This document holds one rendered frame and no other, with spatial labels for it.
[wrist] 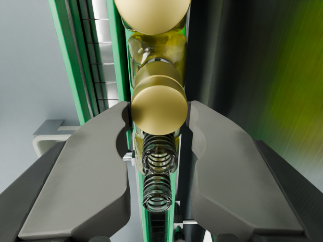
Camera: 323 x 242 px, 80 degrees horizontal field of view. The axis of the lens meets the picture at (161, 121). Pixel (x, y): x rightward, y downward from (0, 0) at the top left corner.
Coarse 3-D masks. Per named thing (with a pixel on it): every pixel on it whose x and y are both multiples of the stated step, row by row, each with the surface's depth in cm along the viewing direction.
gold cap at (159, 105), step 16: (160, 64) 13; (144, 80) 11; (160, 80) 11; (176, 80) 12; (144, 96) 11; (160, 96) 11; (176, 96) 11; (144, 112) 11; (160, 112) 11; (176, 112) 11; (144, 128) 12; (160, 128) 12; (176, 128) 12
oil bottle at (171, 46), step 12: (132, 36) 17; (144, 36) 17; (156, 36) 17; (168, 36) 17; (180, 36) 17; (132, 48) 17; (144, 48) 16; (156, 48) 16; (168, 48) 16; (180, 48) 17; (132, 60) 17; (144, 60) 16; (180, 60) 17; (132, 72) 18; (180, 72) 17; (132, 84) 18
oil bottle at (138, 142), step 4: (136, 136) 24; (136, 140) 24; (140, 140) 23; (176, 140) 24; (136, 144) 23; (140, 144) 23; (176, 144) 23; (136, 148) 23; (140, 148) 23; (176, 148) 23; (136, 152) 23; (140, 152) 23; (136, 156) 23; (140, 156) 23; (136, 160) 24; (140, 160) 23; (136, 164) 25; (140, 164) 23; (176, 164) 24; (140, 168) 24; (144, 168) 23; (176, 168) 25; (140, 172) 24; (144, 172) 24; (172, 172) 24
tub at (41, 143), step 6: (36, 138) 51; (42, 138) 51; (48, 138) 51; (54, 138) 51; (60, 138) 51; (66, 138) 52; (36, 144) 52; (42, 144) 55; (48, 144) 57; (36, 150) 53; (42, 150) 55
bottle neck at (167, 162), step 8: (144, 136) 18; (152, 136) 17; (160, 136) 16; (168, 136) 17; (144, 144) 17; (152, 144) 16; (160, 144) 16; (168, 144) 16; (144, 152) 16; (152, 152) 15; (160, 152) 18; (168, 152) 15; (176, 152) 16; (144, 160) 16; (152, 160) 17; (160, 160) 17; (168, 160) 17; (176, 160) 16; (152, 168) 16; (160, 168) 17; (168, 168) 16
